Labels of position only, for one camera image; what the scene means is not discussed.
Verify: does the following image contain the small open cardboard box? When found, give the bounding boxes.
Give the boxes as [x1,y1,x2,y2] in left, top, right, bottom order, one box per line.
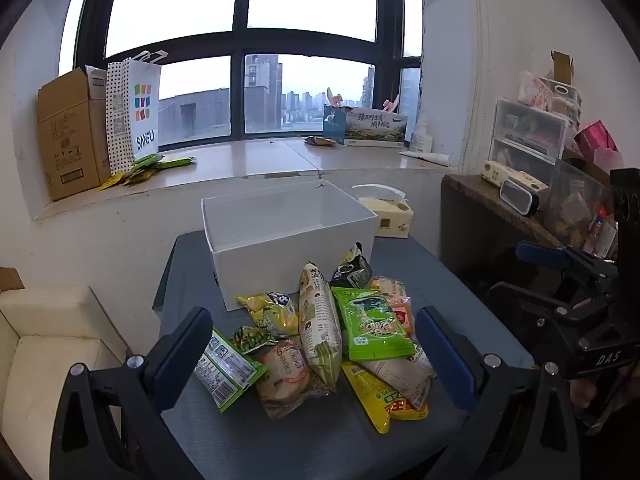
[550,51,575,84]

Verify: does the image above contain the green white snack packet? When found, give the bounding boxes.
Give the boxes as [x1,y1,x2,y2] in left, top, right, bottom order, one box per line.
[192,327,268,413]

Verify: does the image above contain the white pump bottle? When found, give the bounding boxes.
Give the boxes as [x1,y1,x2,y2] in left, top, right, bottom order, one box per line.
[410,115,434,154]

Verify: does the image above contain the small green pea packet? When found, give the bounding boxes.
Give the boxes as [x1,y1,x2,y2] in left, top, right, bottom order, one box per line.
[231,325,278,356]

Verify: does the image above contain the white polka-dot shopping bag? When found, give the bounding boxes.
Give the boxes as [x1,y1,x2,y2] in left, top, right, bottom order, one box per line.
[105,50,168,176]

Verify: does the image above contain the clear round cake packet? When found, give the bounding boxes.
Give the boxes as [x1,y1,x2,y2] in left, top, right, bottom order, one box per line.
[252,337,331,421]

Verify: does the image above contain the black window frame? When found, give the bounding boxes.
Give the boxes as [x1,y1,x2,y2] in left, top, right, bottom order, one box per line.
[75,0,424,153]

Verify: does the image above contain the orange snack packet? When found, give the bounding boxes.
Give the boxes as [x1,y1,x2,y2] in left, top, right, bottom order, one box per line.
[387,296,416,336]

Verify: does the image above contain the brown stone side counter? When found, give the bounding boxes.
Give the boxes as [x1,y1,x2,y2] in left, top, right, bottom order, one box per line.
[441,174,568,281]

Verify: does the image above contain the small blue box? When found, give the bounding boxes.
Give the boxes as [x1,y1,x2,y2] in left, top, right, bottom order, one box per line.
[322,104,348,145]

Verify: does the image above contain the yellow snack pouch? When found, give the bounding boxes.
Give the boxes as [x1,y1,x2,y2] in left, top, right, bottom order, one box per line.
[341,360,430,435]

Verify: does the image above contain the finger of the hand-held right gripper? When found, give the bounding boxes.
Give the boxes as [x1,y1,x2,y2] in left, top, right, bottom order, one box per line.
[515,241,621,286]
[482,282,601,332]

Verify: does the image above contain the white red tube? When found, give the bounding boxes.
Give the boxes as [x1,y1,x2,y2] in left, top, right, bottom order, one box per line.
[399,150,450,167]

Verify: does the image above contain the white packet with red trim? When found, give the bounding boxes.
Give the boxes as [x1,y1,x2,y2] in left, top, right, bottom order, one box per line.
[357,347,436,411]

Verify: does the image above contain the floral pink pack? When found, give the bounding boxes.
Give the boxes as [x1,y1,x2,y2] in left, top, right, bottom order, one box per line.
[517,71,553,111]

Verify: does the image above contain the black snack packet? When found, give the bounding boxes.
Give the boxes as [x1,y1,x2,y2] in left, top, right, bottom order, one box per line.
[328,242,373,290]

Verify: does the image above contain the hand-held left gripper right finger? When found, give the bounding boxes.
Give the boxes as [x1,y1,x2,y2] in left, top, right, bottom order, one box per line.
[415,305,583,480]

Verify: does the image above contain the landscape printed gift box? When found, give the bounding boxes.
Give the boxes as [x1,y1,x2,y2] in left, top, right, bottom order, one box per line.
[344,109,408,148]

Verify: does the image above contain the white black desk clock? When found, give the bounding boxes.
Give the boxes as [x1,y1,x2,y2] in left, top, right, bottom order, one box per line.
[500,178,541,217]

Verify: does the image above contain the clear plastic drawer unit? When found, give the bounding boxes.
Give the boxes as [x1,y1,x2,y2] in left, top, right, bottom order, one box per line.
[487,97,581,183]

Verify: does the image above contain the beige windowsill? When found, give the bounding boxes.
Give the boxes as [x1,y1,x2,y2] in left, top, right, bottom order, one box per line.
[35,137,451,222]

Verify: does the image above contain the cream leather sofa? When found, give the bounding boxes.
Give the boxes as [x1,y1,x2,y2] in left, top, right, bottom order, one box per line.
[0,285,132,463]

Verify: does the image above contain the pink box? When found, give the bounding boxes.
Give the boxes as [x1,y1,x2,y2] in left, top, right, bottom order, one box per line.
[574,121,618,161]

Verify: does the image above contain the pale pink bag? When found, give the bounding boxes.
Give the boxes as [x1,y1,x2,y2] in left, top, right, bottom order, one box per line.
[592,145,626,174]

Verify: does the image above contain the pile of green yellow sachets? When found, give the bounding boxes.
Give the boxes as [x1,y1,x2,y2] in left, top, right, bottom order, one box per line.
[96,154,197,192]

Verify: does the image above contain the yellow chips packet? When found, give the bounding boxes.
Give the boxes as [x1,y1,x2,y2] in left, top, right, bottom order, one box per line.
[235,291,301,338]

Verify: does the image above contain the brown cardboard carton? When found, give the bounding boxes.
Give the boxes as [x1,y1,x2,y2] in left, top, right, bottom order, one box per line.
[37,66,113,202]

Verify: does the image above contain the long beige snack packet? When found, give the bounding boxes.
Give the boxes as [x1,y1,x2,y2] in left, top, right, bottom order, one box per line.
[298,261,343,393]

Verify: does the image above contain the white cardboard box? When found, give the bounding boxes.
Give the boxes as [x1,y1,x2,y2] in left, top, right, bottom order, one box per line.
[201,179,378,312]

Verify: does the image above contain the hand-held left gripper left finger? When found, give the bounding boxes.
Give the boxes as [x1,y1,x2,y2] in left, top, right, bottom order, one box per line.
[50,306,216,480]

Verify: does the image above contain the person's right hand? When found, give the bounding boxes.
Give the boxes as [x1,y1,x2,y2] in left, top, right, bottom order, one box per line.
[569,366,640,431]

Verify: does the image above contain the beige printed small box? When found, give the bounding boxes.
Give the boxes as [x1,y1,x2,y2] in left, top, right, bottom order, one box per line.
[481,160,551,206]

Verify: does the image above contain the beige tissue box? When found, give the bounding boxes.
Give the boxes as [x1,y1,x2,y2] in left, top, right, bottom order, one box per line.
[352,184,415,238]

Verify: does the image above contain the clear plastic storage bin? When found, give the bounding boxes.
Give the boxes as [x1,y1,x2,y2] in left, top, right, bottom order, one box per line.
[542,159,608,248]

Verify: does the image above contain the bright green seaweed packet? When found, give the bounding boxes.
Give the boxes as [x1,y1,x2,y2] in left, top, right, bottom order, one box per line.
[331,286,416,362]

